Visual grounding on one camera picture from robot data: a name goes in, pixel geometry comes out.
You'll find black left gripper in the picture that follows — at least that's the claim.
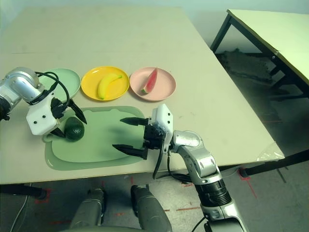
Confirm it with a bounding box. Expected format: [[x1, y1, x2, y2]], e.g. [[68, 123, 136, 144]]
[[49, 98, 87, 139]]

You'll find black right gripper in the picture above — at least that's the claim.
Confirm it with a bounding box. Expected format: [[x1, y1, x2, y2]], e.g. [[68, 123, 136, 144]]
[[112, 117, 169, 160]]

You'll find dark green avocado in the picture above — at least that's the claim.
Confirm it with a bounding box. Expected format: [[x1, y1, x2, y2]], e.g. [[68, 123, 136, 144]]
[[64, 116, 85, 143]]

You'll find yellow banana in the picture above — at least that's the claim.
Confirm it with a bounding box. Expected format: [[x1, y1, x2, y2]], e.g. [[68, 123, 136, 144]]
[[97, 73, 123, 100]]

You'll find red watermelon slice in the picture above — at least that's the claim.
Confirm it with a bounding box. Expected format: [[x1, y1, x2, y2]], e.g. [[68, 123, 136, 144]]
[[140, 67, 158, 95]]

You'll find green cutting board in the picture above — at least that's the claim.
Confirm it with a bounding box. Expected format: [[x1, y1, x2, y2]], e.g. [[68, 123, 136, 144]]
[[43, 105, 148, 171]]

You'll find green plastic plate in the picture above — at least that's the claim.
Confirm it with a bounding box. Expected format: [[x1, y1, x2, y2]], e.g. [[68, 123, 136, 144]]
[[36, 68, 81, 103]]

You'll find yellow plastic plate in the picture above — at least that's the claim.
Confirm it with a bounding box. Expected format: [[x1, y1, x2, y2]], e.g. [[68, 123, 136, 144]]
[[81, 66, 130, 102]]

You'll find pink plastic plate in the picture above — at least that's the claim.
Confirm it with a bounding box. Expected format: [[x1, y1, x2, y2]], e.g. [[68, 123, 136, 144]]
[[129, 67, 177, 102]]

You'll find grey right robot leg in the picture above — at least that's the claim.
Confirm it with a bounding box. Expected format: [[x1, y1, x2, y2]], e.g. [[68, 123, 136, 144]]
[[130, 184, 172, 232]]

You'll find grey robot leg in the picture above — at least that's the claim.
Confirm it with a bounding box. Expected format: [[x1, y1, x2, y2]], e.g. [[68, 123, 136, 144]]
[[130, 184, 172, 232], [70, 188, 107, 228]]

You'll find grey left robot leg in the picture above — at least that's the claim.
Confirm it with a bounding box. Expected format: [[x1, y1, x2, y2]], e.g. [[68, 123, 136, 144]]
[[70, 188, 107, 228]]

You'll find pale grey robot torso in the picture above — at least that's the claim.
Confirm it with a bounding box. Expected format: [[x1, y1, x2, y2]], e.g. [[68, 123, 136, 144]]
[[60, 224, 145, 232]]

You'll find dark floor rug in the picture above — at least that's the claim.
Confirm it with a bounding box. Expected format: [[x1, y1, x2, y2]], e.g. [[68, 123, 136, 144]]
[[216, 48, 273, 82]]

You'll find clear plastic bag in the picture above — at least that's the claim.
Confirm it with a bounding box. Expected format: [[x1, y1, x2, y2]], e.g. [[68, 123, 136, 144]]
[[256, 142, 285, 162]]

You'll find black-framed side table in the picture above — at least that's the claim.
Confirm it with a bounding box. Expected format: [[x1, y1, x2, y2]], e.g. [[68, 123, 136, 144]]
[[210, 9, 309, 102]]

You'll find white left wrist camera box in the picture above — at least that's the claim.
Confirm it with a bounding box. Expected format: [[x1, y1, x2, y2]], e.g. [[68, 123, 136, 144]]
[[26, 90, 61, 135]]

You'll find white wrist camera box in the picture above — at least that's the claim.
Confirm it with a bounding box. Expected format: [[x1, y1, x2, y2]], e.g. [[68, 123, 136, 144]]
[[151, 103, 174, 155], [26, 90, 61, 135]]

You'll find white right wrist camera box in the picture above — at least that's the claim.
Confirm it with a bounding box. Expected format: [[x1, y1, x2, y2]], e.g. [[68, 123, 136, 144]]
[[151, 103, 174, 155]]

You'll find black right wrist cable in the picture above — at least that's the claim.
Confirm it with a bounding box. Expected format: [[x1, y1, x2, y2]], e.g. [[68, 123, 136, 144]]
[[152, 142, 194, 186]]

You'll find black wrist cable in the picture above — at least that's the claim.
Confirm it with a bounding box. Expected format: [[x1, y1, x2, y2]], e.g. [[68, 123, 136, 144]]
[[152, 142, 194, 186], [35, 71, 73, 107]]

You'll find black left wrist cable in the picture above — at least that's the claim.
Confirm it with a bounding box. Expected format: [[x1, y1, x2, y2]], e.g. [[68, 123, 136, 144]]
[[35, 71, 73, 107]]

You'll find white floor cable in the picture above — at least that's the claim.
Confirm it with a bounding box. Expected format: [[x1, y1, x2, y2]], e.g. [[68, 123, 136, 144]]
[[12, 195, 28, 232]]

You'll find black hanging arm cable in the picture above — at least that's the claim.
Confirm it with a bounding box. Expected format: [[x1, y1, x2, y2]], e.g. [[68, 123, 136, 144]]
[[193, 216, 208, 232]]

